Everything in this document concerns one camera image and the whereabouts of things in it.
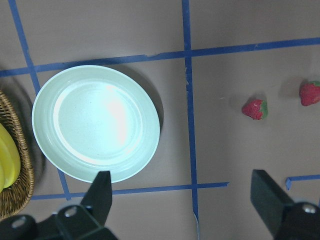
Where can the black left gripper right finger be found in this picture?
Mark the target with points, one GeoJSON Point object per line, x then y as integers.
{"type": "Point", "coordinates": [285, 218]}

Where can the brown wicker basket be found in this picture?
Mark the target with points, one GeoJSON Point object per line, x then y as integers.
{"type": "Point", "coordinates": [16, 197]}

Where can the yellow banana bunch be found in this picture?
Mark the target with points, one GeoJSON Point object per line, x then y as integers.
{"type": "Point", "coordinates": [10, 163]}

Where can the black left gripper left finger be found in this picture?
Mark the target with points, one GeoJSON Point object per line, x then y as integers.
{"type": "Point", "coordinates": [82, 221]}

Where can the light green plate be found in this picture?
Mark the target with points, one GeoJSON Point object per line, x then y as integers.
{"type": "Point", "coordinates": [91, 118]}

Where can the red strawberry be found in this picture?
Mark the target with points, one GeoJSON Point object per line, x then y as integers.
{"type": "Point", "coordinates": [256, 109]}
{"type": "Point", "coordinates": [309, 93]}

